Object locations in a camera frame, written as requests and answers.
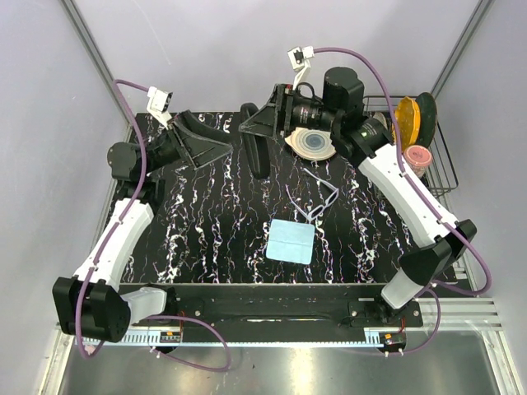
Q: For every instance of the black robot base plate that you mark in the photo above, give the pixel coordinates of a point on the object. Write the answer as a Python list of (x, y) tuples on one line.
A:
[(273, 334)]

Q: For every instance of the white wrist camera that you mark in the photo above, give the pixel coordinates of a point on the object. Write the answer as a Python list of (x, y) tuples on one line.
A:
[(299, 58), (157, 105)]

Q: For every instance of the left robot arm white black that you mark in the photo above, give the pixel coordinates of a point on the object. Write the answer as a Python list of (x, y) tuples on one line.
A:
[(88, 303)]

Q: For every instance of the black wire dish rack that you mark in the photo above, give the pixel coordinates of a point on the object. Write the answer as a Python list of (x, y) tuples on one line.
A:
[(441, 177)]

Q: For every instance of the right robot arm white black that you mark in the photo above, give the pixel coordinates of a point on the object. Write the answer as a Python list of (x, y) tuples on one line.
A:
[(368, 146)]

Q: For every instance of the grey speckled plate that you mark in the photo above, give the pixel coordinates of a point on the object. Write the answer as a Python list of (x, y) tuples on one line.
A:
[(381, 118)]

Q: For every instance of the yellow scalloped plate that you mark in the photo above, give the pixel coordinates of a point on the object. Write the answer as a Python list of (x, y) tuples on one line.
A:
[(408, 118)]

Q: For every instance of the dark green plate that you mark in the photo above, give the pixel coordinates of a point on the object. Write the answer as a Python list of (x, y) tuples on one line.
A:
[(428, 112)]

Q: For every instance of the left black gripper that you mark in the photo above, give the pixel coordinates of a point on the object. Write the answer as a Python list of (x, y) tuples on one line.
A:
[(199, 151)]

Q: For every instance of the light blue cleaning cloth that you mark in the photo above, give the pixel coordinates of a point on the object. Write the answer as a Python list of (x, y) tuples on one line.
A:
[(290, 242)]

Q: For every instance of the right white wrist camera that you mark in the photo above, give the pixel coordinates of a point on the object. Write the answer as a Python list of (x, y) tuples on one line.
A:
[(299, 58)]

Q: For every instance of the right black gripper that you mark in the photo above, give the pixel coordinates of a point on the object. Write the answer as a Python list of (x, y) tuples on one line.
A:
[(276, 115)]

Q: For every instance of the black marble pattern mat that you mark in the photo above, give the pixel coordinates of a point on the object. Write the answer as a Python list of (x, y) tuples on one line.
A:
[(213, 224)]

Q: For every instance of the beige plate blue rings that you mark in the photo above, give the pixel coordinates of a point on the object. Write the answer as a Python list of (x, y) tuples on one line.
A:
[(311, 144)]

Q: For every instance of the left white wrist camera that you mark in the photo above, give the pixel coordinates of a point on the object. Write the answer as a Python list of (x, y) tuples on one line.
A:
[(157, 105)]

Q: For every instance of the pink patterned cup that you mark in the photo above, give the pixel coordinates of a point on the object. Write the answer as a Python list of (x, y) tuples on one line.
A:
[(418, 158)]

